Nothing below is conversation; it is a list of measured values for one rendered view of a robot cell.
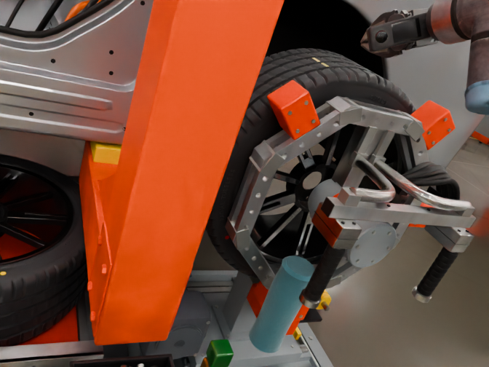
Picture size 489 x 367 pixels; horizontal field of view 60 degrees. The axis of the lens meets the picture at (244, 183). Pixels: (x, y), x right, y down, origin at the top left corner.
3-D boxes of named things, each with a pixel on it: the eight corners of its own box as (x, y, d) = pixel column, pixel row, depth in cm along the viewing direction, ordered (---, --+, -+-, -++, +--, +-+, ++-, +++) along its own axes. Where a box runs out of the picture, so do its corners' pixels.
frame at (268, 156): (360, 274, 138) (447, 121, 115) (372, 288, 133) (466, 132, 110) (205, 274, 113) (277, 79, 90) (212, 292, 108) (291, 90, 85)
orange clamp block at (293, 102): (305, 111, 98) (292, 78, 92) (322, 124, 92) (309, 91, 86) (279, 127, 98) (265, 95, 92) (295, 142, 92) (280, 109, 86)
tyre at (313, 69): (412, 94, 139) (249, 4, 105) (467, 124, 121) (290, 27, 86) (311, 248, 163) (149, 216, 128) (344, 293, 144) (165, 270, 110)
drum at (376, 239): (337, 219, 120) (358, 177, 114) (382, 271, 104) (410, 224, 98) (295, 216, 114) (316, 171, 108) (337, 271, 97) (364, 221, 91)
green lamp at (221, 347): (223, 351, 87) (228, 337, 86) (228, 368, 84) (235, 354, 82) (204, 352, 85) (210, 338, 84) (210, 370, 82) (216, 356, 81)
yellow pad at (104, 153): (133, 146, 141) (137, 133, 139) (140, 167, 130) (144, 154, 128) (89, 140, 135) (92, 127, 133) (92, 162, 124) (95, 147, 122)
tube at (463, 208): (414, 175, 113) (434, 139, 108) (469, 218, 98) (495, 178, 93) (364, 167, 104) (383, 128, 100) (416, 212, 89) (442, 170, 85)
